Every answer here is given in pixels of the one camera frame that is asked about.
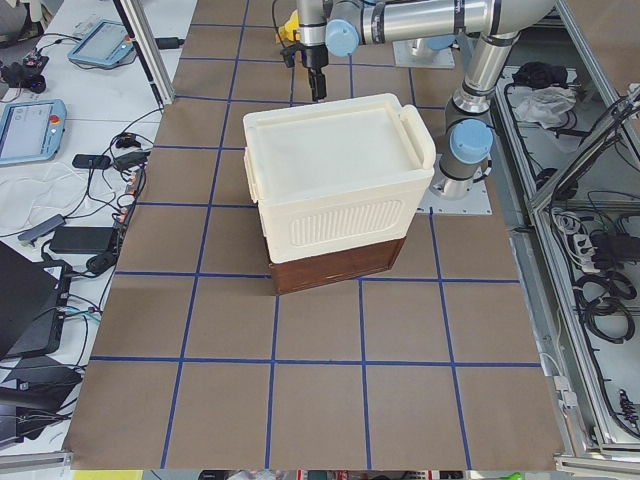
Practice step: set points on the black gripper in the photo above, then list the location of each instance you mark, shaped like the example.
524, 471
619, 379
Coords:
314, 57

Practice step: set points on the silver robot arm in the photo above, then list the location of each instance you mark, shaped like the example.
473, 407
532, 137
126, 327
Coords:
469, 138
338, 28

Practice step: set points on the dark wooden drawer cabinet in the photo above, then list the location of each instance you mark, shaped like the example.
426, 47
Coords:
310, 272

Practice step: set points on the yellow plush dinosaur toy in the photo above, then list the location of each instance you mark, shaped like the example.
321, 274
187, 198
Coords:
289, 31

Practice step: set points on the cream plastic storage box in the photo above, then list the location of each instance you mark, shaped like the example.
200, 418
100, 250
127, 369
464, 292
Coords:
339, 175

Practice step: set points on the blue teach pendant far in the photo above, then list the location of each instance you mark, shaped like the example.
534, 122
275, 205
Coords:
106, 46

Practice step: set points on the blue teach pendant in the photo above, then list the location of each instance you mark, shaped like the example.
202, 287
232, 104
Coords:
106, 46
32, 131

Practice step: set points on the black cloth bundle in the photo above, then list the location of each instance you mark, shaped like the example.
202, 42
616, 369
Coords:
540, 75

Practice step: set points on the white crumpled cloth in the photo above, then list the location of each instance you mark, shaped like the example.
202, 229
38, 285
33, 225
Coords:
547, 107

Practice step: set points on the black power adapter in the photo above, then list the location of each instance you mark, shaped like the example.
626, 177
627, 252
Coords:
81, 240

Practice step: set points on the blue teach pendant near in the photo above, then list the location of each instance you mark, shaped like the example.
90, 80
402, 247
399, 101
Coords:
32, 131

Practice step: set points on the black laptop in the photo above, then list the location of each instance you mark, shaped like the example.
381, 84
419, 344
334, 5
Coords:
32, 296

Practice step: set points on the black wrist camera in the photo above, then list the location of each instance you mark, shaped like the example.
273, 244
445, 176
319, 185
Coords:
288, 54

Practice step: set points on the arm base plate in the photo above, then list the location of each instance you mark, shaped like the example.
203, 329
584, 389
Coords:
446, 196
418, 54

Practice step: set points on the aluminium frame post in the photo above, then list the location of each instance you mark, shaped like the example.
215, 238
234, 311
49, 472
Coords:
133, 17

